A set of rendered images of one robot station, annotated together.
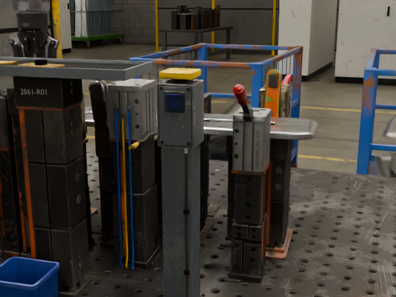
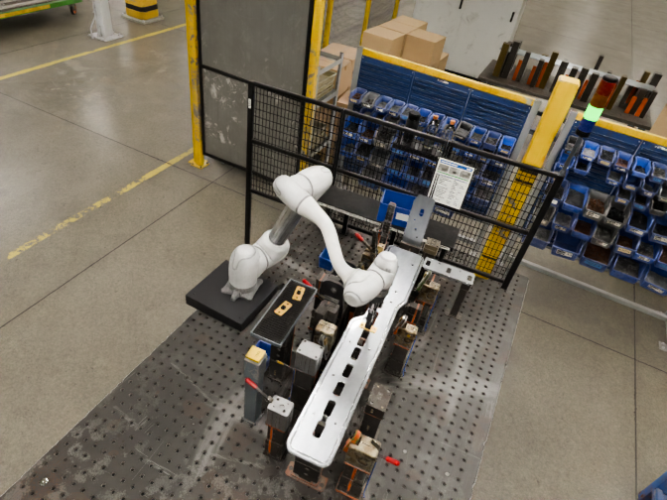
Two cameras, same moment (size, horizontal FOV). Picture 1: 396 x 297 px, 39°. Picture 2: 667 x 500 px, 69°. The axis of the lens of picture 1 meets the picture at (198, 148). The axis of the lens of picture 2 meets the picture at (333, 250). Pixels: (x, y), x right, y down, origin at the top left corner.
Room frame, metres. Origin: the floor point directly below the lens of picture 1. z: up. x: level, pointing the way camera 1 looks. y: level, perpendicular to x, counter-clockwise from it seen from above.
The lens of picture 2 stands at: (1.22, -1.13, 2.72)
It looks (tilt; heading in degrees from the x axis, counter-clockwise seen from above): 40 degrees down; 91
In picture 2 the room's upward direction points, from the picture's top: 10 degrees clockwise
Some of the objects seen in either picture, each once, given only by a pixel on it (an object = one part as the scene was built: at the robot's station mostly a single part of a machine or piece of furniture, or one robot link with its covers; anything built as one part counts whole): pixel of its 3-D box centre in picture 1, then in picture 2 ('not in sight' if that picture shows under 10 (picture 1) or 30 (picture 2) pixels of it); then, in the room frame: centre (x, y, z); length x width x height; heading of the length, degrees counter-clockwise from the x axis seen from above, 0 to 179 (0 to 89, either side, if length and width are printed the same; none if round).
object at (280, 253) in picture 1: (279, 187); (310, 459); (1.26, -0.19, 0.84); 0.18 x 0.06 x 0.29; 165
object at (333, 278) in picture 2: not in sight; (334, 306); (1.26, 0.56, 0.94); 0.18 x 0.13 x 0.49; 75
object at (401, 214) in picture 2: not in sight; (405, 210); (1.57, 1.31, 1.10); 0.30 x 0.17 x 0.13; 172
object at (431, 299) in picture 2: not in sight; (423, 307); (1.73, 0.75, 0.87); 0.12 x 0.09 x 0.35; 165
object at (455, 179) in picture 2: not in sight; (450, 183); (1.79, 1.37, 1.30); 0.23 x 0.02 x 0.31; 165
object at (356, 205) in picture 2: not in sight; (386, 215); (1.47, 1.33, 1.01); 0.90 x 0.22 x 0.03; 165
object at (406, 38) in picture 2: not in sight; (402, 71); (1.64, 5.42, 0.52); 1.20 x 0.80 x 1.05; 67
